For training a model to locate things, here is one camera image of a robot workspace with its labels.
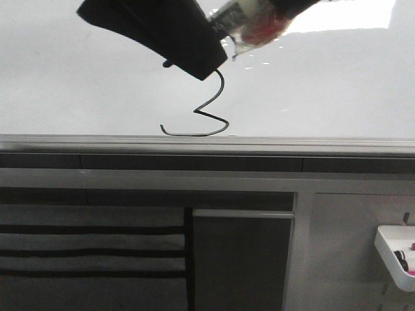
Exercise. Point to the dark grey cabinet panel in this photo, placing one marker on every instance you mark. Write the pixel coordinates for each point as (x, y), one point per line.
(240, 259)

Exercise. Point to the white plastic tray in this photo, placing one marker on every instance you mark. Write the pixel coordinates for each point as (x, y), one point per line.
(390, 238)

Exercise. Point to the pink marker in tray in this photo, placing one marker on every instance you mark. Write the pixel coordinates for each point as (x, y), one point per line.
(411, 259)

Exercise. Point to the black marker in tray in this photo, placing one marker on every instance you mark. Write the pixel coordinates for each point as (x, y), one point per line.
(400, 255)

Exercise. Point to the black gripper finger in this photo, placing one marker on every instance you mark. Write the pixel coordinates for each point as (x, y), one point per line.
(179, 31)
(291, 8)

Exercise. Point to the grey striped fabric panel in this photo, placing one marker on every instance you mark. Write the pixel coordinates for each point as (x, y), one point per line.
(95, 258)

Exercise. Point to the white whiteboard with aluminium frame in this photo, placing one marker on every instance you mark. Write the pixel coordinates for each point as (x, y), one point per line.
(339, 81)

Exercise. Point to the white whiteboard marker black tip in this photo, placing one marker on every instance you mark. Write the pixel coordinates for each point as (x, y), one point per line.
(249, 24)

